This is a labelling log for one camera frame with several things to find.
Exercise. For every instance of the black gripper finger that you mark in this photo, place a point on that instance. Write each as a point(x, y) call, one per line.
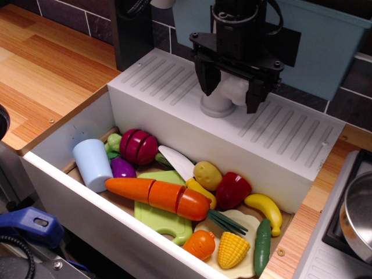
point(208, 74)
point(256, 94)

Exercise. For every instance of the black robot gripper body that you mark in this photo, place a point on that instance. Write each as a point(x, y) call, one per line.
point(237, 44)

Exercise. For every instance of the grey toy faucet lever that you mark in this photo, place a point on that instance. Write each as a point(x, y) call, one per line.
point(234, 88)

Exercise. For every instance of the grey toy faucet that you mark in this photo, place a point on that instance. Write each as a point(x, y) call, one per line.
point(217, 104)

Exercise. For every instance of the white toy sink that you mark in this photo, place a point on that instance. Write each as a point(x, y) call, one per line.
point(280, 150)

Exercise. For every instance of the yellow toy potato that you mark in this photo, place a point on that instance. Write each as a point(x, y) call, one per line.
point(207, 175)

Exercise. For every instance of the purple sliced toy onion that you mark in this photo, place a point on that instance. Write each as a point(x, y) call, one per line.
point(138, 147)

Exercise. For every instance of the red toy bell pepper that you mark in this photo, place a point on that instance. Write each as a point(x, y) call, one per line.
point(232, 190)

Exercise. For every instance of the large orange toy carrot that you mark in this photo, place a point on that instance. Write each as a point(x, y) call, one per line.
point(173, 198)

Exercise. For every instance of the purple toy eggplant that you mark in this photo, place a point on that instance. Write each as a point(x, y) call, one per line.
point(122, 169)

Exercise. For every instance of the yellow toy banana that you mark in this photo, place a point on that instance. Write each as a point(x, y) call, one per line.
point(270, 210)

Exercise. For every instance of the light blue plastic cup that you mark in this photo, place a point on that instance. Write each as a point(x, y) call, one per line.
point(93, 164)

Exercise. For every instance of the green toy cucumber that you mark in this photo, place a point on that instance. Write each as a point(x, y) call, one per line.
point(262, 247)

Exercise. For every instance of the cream toy plate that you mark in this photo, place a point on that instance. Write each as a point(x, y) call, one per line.
point(244, 269)

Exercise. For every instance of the green toy cutting board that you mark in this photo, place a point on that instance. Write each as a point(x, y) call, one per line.
point(174, 227)

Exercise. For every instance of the silver metal pot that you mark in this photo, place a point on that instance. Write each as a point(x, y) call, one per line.
point(355, 216)

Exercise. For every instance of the yellow toy corn cob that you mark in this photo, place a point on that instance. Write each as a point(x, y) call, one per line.
point(232, 250)

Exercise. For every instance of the small orange toy carrot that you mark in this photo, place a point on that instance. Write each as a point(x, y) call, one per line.
point(201, 244)

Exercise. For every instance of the black toy stove top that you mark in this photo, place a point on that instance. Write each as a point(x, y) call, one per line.
point(333, 233)

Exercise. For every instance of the blue clamp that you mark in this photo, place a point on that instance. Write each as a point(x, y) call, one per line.
point(34, 226)

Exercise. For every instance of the dark grey vertical post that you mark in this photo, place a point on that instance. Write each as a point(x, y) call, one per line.
point(132, 31)

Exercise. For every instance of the teal wall-mounted box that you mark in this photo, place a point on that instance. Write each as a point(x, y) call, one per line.
point(331, 33)

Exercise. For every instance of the white toy knife yellow handle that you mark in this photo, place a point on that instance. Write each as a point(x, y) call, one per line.
point(185, 168)

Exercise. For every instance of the black camera lens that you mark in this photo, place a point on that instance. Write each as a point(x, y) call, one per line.
point(5, 121)

